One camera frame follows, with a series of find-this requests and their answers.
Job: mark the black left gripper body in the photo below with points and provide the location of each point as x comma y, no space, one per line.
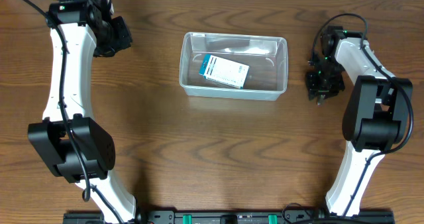
111,37

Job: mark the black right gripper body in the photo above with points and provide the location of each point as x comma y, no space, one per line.
328,80

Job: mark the white blue cardboard box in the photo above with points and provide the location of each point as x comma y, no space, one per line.
224,71

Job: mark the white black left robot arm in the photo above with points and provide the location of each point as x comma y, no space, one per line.
68,139

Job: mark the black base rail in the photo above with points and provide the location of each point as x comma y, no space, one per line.
287,216

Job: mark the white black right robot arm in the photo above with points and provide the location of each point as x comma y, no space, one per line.
376,115

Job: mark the clear plastic container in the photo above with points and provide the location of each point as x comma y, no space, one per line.
267,57

